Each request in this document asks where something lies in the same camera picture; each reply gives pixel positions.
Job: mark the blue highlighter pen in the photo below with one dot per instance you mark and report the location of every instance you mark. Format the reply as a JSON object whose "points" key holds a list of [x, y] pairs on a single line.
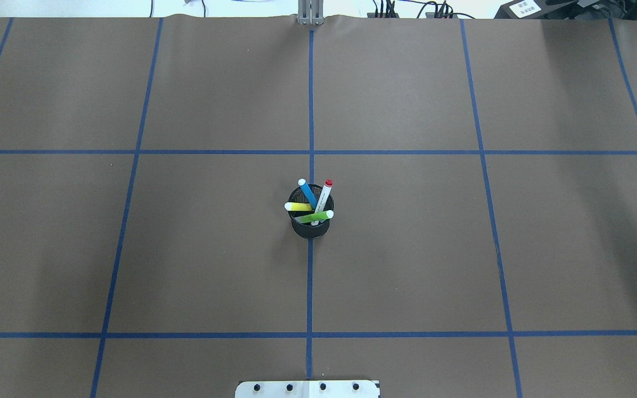
{"points": [[308, 193]]}

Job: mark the red white marker pen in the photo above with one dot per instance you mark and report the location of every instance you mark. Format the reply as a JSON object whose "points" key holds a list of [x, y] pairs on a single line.
{"points": [[323, 198]]}

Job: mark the yellow highlighter pen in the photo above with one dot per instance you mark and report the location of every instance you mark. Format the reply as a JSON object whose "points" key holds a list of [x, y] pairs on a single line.
{"points": [[298, 207]]}

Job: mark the aluminium frame post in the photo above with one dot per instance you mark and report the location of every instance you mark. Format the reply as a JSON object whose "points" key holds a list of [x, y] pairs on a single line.
{"points": [[310, 12]]}

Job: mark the green highlighter pen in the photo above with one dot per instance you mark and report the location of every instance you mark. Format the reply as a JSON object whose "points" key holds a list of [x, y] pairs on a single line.
{"points": [[314, 217]]}

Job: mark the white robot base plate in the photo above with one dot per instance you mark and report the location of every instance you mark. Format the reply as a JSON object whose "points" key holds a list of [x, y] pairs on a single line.
{"points": [[309, 388]]}

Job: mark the black box with label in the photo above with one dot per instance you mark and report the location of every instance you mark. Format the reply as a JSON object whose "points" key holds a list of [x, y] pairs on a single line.
{"points": [[529, 9]]}

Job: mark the black mesh pen cup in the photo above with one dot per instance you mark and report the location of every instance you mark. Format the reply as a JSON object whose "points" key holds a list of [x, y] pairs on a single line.
{"points": [[308, 230]]}

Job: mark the brown paper table cover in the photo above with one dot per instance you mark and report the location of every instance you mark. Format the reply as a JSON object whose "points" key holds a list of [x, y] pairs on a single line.
{"points": [[430, 208]]}

